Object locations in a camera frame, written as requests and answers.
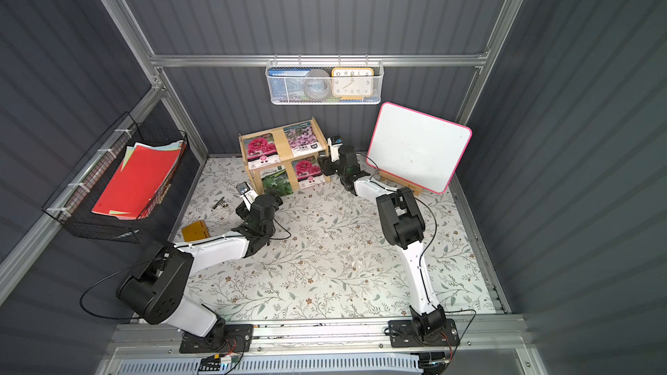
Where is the blue box in basket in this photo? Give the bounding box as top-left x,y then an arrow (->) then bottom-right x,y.
266,68 -> 310,104

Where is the pink framed whiteboard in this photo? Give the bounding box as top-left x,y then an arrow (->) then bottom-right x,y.
368,102 -> 472,194

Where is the purple flower seed bag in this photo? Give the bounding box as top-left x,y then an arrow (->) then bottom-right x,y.
283,121 -> 323,157

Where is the magenta flower seed bag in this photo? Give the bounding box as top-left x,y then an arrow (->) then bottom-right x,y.
292,156 -> 326,189
244,133 -> 281,170

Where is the small metal bolt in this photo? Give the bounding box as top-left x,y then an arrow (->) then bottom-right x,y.
211,196 -> 225,210

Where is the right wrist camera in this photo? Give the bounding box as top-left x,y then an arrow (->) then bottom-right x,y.
328,135 -> 343,163

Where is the grey tape roll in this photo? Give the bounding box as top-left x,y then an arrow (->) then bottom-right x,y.
302,69 -> 331,102

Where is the red paper folder stack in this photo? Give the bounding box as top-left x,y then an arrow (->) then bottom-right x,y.
91,140 -> 185,220

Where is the wooden two-tier shelf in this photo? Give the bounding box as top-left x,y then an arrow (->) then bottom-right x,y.
239,118 -> 329,194

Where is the yellow sponge block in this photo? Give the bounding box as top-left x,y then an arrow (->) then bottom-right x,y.
182,220 -> 210,243

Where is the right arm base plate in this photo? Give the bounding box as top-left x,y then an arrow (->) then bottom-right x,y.
384,319 -> 460,349

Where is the white wire wall basket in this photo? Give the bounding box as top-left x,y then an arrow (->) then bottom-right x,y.
265,58 -> 385,105

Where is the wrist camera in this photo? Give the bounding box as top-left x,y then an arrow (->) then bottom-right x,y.
328,135 -> 343,163
236,182 -> 257,204

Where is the green leaf seed bag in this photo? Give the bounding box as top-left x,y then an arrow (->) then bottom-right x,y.
260,165 -> 294,197

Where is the wooden whiteboard easel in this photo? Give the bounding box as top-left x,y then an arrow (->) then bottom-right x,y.
380,171 -> 424,196

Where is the black wire side basket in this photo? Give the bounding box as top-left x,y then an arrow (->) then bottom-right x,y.
43,113 -> 189,244

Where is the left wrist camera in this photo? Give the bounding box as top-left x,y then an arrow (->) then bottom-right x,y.
236,182 -> 257,204

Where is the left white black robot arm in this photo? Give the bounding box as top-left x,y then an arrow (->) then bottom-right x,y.
116,194 -> 282,338

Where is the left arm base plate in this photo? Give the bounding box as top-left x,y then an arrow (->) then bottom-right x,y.
179,324 -> 255,354

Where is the white perforated cable duct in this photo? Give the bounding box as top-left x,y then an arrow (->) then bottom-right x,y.
114,352 -> 423,374

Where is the yellow analog clock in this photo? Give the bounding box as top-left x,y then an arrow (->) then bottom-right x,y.
331,67 -> 374,100

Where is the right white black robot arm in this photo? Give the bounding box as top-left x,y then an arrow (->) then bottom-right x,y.
318,143 -> 447,341

